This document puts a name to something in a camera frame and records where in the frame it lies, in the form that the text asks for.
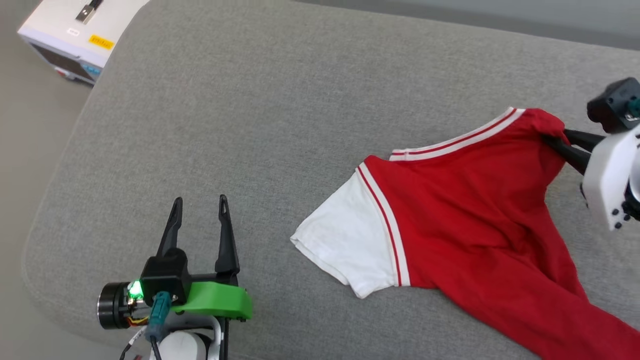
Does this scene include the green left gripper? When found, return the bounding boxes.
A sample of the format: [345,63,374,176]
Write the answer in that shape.
[156,194,254,321]

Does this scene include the white power supply box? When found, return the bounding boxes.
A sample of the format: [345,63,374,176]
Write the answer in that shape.
[17,0,151,86]

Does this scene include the teal left camera cable plug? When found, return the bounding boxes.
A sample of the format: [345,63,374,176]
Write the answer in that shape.
[145,291,174,344]

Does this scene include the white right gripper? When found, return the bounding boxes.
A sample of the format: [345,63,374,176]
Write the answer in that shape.
[542,122,640,231]

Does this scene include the red and white t-shirt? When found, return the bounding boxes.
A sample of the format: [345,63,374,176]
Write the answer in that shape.
[290,106,640,360]

